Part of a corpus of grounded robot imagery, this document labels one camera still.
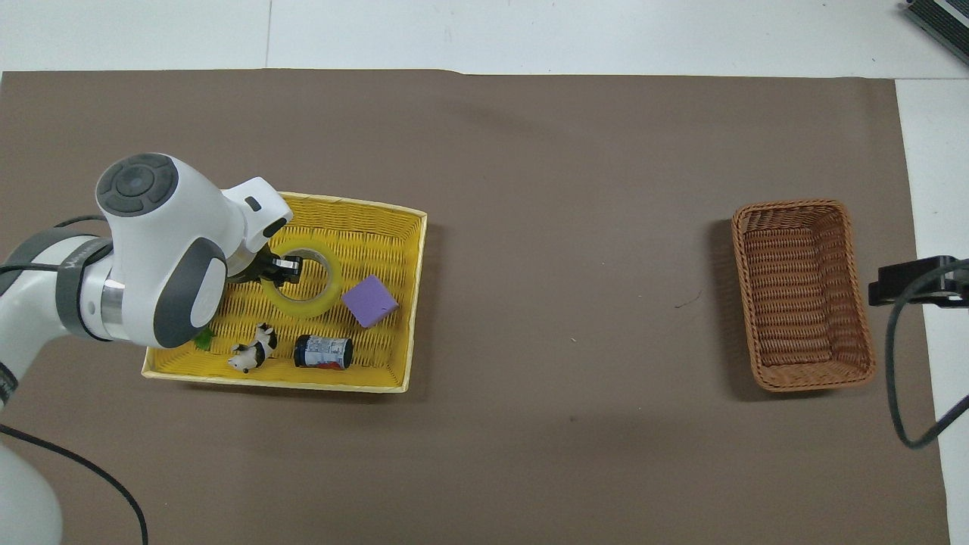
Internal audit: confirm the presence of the clear yellowish tape roll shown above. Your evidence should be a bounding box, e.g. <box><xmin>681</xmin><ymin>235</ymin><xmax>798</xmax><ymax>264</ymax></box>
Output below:
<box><xmin>266</xmin><ymin>240</ymin><xmax>344</xmax><ymax>319</ymax></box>

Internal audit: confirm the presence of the yellow woven basket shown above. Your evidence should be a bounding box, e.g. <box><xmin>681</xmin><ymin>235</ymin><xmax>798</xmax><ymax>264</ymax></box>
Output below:
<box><xmin>142</xmin><ymin>192</ymin><xmax>428</xmax><ymax>395</ymax></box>

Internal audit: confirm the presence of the brown wicker basket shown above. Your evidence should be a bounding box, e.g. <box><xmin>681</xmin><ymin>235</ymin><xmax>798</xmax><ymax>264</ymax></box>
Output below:
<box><xmin>731</xmin><ymin>198</ymin><xmax>878</xmax><ymax>393</ymax></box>

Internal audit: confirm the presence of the purple square block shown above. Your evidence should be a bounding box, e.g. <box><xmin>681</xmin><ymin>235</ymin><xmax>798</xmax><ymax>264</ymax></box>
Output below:
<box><xmin>341</xmin><ymin>275</ymin><xmax>400</xmax><ymax>329</ymax></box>

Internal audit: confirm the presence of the dark blue labelled can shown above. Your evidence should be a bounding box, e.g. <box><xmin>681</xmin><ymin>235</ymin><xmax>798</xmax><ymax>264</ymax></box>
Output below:
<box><xmin>294</xmin><ymin>334</ymin><xmax>355</xmax><ymax>372</ymax></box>

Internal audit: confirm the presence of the black and white cow figurine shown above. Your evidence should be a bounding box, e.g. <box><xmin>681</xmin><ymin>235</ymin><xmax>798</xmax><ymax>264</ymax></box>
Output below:
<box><xmin>228</xmin><ymin>323</ymin><xmax>279</xmax><ymax>375</ymax></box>

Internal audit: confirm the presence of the black stand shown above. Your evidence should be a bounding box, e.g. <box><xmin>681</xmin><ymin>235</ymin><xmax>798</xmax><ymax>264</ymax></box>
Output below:
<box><xmin>868</xmin><ymin>256</ymin><xmax>969</xmax><ymax>308</ymax></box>

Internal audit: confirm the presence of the dark grey equipment case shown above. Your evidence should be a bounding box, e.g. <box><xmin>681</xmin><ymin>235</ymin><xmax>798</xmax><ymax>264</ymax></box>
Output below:
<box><xmin>899</xmin><ymin>0</ymin><xmax>969</xmax><ymax>45</ymax></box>

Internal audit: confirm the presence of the black cable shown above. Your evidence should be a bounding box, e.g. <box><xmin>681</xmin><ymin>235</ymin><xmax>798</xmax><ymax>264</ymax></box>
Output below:
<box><xmin>0</xmin><ymin>422</ymin><xmax>149</xmax><ymax>545</ymax></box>
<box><xmin>0</xmin><ymin>215</ymin><xmax>107</xmax><ymax>276</ymax></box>
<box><xmin>884</xmin><ymin>259</ymin><xmax>969</xmax><ymax>450</ymax></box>

